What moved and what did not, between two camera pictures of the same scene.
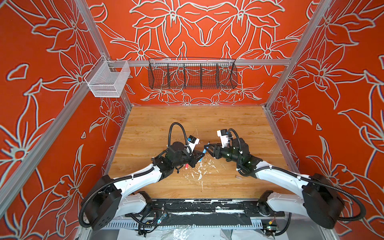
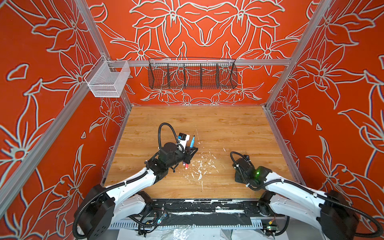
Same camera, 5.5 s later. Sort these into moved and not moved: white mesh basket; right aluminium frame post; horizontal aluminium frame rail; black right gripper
Moved: black right gripper
Not moved: right aluminium frame post; horizontal aluminium frame rail; white mesh basket
